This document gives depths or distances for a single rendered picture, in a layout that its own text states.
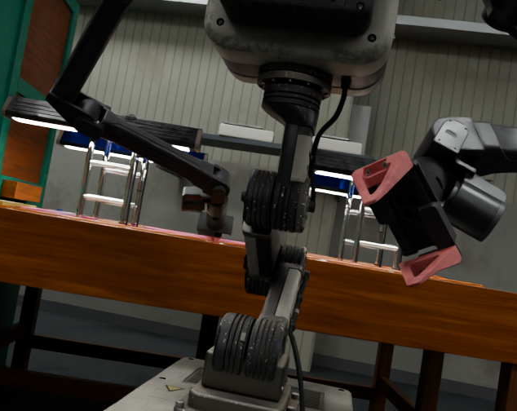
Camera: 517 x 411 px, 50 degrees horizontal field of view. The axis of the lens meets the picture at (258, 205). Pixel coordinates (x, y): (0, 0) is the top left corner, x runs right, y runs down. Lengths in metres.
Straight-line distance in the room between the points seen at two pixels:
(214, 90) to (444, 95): 1.64
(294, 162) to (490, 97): 3.25
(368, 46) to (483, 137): 0.28
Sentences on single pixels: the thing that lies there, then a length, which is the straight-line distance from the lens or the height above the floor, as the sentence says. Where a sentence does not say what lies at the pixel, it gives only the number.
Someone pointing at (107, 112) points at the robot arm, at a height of 1.04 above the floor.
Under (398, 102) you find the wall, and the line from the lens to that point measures 4.06.
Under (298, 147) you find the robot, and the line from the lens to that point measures 0.99.
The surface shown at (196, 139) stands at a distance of 1.77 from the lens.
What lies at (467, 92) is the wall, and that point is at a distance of 4.14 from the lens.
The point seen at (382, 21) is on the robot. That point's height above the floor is 1.18.
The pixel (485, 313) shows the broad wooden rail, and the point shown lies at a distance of 1.61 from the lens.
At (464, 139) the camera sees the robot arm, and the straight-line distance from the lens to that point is 0.76.
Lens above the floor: 0.80
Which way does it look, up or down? 3 degrees up
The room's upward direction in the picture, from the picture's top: 10 degrees clockwise
